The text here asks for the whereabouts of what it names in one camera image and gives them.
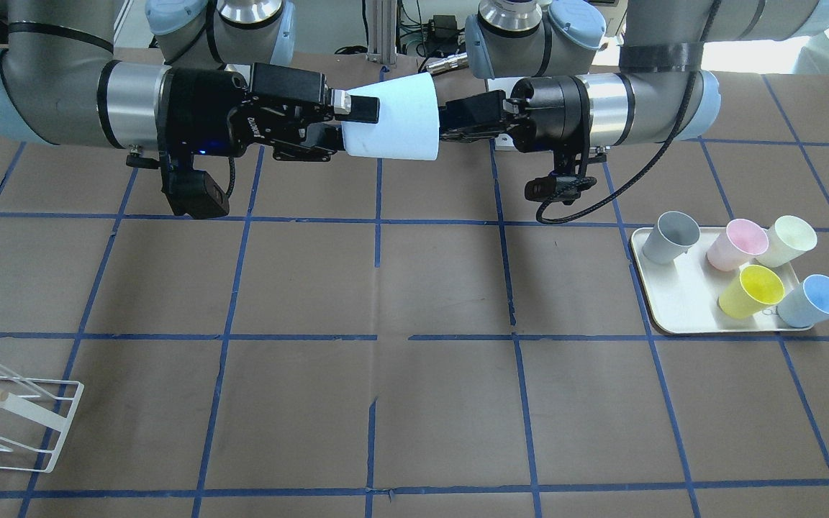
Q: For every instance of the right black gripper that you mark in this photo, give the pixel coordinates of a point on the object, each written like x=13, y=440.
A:
x=206, y=109

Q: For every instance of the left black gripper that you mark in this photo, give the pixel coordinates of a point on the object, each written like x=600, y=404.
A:
x=550, y=111

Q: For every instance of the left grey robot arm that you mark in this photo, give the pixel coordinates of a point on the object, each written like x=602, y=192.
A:
x=659, y=91

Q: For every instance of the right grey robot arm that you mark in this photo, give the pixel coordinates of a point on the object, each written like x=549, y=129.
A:
x=61, y=84

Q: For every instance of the grey plastic cup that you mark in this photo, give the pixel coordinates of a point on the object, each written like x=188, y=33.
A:
x=673, y=234

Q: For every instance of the pink plastic cup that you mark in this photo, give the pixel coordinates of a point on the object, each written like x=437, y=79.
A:
x=739, y=242

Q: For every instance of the yellow plastic cup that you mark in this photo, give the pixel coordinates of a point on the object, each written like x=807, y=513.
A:
x=754, y=288

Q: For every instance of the pale green plastic cup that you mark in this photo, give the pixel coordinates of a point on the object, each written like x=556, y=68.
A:
x=789, y=237

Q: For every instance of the blue plastic cup on tray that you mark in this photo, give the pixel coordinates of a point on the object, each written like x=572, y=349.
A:
x=807, y=304

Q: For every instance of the cream plastic tray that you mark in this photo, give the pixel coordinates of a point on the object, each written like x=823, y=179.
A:
x=682, y=295

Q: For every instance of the aluminium frame post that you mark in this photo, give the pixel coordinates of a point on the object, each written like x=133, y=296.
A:
x=381, y=24

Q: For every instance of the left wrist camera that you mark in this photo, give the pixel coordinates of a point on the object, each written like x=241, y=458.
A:
x=562, y=184

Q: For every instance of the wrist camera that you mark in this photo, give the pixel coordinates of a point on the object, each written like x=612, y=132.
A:
x=562, y=184
x=190, y=191

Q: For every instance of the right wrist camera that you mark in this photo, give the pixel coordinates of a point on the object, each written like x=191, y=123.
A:
x=190, y=191

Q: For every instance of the white wire cup rack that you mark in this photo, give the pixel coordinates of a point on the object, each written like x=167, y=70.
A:
x=35, y=418

